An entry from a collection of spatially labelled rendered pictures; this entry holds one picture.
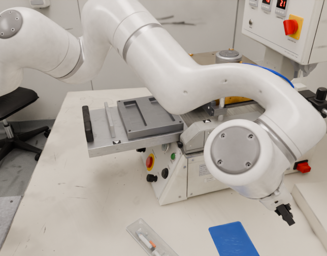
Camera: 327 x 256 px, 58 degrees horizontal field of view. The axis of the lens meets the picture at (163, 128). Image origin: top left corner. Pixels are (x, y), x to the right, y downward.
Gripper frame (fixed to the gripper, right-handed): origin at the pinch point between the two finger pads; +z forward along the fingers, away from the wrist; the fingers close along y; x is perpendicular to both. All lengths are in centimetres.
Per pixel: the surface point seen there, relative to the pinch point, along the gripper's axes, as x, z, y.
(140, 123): 21.1, 4.6, 35.5
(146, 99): 17, 11, 46
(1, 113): 122, 50, 139
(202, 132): 7.0, 7.0, 22.8
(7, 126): 141, 72, 151
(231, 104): -3.9, 13.2, 28.1
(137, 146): 24.2, 2.7, 28.5
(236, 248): 16.4, 18.3, -5.4
